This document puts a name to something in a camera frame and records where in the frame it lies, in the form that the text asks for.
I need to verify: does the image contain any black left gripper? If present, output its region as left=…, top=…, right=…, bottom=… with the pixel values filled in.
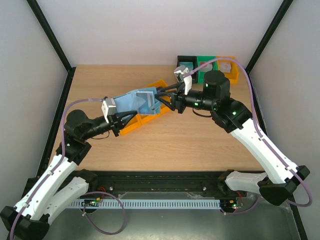
left=82, top=108, right=137, bottom=141

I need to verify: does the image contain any blue card holder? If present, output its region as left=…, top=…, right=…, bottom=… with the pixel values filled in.
left=113, top=87, right=162, bottom=116

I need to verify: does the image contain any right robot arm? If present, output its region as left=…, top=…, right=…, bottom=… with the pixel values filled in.
left=155, top=70, right=310, bottom=206

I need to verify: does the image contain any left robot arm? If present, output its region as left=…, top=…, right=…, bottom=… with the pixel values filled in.
left=0, top=109, right=137, bottom=240

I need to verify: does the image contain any yellow bin with blue cards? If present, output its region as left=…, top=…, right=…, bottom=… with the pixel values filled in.
left=145, top=79, right=173, bottom=116

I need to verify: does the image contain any yellow bin with red cards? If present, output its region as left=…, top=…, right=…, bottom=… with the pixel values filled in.
left=137, top=114, right=160, bottom=125

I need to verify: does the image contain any teal card deck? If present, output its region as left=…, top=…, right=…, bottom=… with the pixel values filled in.
left=179, top=61, right=194, bottom=71

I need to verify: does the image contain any grey card deck in green bin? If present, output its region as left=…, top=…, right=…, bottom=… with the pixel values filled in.
left=199, top=61, right=213, bottom=73

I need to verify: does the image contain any green storage bin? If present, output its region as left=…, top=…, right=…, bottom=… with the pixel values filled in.
left=197, top=55, right=218, bottom=84

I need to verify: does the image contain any black storage bin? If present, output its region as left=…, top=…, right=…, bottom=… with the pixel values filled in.
left=176, top=55, right=198, bottom=83

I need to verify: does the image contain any grey deck in orange bin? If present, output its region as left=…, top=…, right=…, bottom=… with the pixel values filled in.
left=219, top=61, right=232, bottom=74

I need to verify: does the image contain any orange storage bin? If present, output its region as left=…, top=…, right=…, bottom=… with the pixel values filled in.
left=216, top=60, right=239, bottom=84

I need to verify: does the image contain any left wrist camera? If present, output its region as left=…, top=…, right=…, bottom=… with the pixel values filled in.
left=101, top=97, right=117, bottom=123

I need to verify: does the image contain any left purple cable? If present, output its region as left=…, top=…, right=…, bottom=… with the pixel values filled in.
left=9, top=97, right=128, bottom=240

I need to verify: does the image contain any purple cable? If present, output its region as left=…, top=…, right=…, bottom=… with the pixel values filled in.
left=9, top=97, right=128, bottom=240
left=184, top=57, right=313, bottom=216

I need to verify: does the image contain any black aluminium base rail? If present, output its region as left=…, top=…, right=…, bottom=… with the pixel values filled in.
left=23, top=170, right=292, bottom=198

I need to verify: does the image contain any light blue cable duct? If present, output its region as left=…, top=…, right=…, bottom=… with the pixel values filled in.
left=67, top=199, right=221, bottom=210

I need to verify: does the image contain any black frame post left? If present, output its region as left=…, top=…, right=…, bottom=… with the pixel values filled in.
left=26, top=0, right=76, bottom=75

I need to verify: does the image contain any black frame post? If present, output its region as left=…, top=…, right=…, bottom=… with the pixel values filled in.
left=26, top=0, right=76, bottom=75
left=244, top=0, right=294, bottom=75

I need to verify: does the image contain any black frame post right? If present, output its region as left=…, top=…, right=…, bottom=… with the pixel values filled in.
left=244, top=0, right=294, bottom=75

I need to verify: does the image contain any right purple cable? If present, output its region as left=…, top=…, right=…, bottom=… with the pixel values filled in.
left=184, top=57, right=313, bottom=216

